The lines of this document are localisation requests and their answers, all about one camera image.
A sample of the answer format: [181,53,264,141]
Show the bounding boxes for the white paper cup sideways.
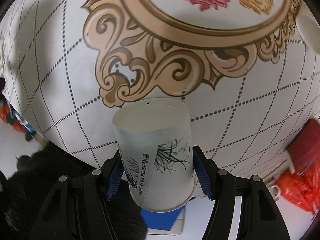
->
[112,98,195,213]

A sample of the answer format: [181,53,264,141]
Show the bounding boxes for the red paper cup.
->
[286,119,319,174]

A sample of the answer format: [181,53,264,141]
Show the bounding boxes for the white cup with ink print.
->
[296,1,320,54]

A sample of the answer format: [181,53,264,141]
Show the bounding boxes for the white enamel mug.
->
[269,185,281,202]

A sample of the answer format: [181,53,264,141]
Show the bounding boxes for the orange red plastic bag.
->
[274,162,319,215]

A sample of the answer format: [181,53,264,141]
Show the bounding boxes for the white diamond pattern tablecloth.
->
[1,0,319,179]

